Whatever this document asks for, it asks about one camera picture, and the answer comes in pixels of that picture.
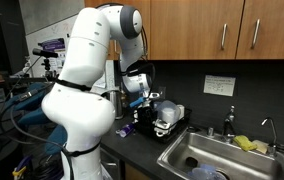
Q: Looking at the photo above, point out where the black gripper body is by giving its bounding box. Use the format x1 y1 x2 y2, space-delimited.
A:
135 103 159 135

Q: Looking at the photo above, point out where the clear plastic food container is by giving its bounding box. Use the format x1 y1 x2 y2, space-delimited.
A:
155 99 180 125

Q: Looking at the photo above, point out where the purple pump bottle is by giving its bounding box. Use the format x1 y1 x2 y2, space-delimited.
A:
115 122 136 139

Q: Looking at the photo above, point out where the plain white cup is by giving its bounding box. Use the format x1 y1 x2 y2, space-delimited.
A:
176 104 186 122

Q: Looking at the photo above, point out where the chrome kitchen faucet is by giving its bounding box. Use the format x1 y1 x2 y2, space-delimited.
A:
222 105 237 144

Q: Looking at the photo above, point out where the stainless steel sink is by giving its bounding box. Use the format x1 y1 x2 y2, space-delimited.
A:
156 129 284 180

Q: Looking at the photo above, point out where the yellow sponge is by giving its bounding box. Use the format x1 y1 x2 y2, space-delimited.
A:
232 134 258 153

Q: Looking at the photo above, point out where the blue chair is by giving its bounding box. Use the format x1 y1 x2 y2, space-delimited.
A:
5 82 68 156

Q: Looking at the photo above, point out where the purple box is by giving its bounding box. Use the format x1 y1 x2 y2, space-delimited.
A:
37 37 66 52

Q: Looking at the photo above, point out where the beige sponge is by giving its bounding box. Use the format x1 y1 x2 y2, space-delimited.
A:
251 139 270 155

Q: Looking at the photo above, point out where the small chrome gooseneck faucet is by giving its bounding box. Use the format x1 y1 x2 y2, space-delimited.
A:
260 116 279 157

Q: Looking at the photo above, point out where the white board with papers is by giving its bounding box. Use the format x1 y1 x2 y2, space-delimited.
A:
25 14 80 79

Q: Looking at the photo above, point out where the grey wall switch plate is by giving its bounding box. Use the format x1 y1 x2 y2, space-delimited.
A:
158 85 167 100

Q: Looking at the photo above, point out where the black wire dish rack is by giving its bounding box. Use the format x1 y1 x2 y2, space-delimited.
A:
134 105 194 145

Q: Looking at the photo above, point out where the white paper wall sign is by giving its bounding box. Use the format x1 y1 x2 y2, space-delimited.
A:
203 74 237 98

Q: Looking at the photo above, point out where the metal cabinet handle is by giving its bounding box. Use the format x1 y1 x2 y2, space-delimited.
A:
251 18 261 50
220 23 229 51

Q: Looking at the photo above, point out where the black camera on tripod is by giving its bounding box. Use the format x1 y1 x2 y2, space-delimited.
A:
31 47 60 80

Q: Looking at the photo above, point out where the thick black cable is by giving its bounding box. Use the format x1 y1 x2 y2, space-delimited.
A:
0 86 75 180

